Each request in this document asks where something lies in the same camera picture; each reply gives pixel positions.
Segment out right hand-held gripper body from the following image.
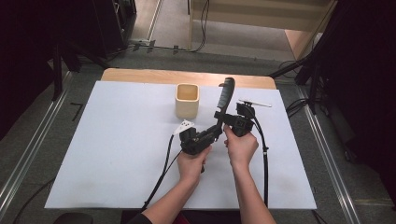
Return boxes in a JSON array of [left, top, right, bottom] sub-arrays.
[[232, 98, 273, 138]]

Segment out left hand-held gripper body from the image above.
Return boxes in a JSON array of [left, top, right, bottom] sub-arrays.
[[172, 119, 215, 156]]

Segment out black comb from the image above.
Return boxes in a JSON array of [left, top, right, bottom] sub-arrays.
[[216, 77, 236, 116]]

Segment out person's left hand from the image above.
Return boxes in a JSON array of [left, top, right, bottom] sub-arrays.
[[177, 145, 214, 186]]

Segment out person's right hand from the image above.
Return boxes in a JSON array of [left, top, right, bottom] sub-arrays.
[[223, 124, 260, 171]]

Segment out beige square cup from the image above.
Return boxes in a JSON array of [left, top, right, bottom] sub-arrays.
[[175, 82, 200, 119]]

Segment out white table board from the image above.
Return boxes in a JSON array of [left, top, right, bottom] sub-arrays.
[[44, 80, 318, 210]]

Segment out black metal stand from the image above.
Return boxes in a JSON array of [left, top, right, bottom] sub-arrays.
[[50, 41, 111, 101], [269, 55, 323, 116]]

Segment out wooden table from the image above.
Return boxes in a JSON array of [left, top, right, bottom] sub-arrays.
[[101, 68, 277, 91]]

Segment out light wooden platform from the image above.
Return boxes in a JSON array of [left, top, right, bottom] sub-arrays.
[[188, 0, 339, 61]]

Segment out power strip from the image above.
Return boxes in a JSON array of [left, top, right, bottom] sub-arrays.
[[128, 37, 157, 52]]

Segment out black curtain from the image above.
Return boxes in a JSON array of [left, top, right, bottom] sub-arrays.
[[311, 0, 396, 200]]

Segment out dark rounded object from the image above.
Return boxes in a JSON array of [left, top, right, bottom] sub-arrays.
[[52, 212, 94, 224]]

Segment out black cabinet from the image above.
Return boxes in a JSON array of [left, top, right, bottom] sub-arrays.
[[92, 0, 138, 60]]

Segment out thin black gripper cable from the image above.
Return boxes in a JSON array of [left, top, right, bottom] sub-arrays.
[[141, 133, 183, 213]]

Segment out thick black gripper cable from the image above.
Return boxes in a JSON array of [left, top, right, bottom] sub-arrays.
[[251, 115, 270, 208]]

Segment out black coiled floor cables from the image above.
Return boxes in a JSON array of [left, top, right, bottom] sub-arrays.
[[284, 96, 311, 118]]

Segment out metal floor rail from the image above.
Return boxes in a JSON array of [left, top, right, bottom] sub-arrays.
[[0, 71, 74, 217], [293, 85, 363, 224]]

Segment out black hanging cable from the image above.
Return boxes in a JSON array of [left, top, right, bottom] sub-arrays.
[[186, 0, 210, 53]]

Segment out black floor cable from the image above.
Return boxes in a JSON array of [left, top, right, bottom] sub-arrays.
[[11, 176, 58, 224]]

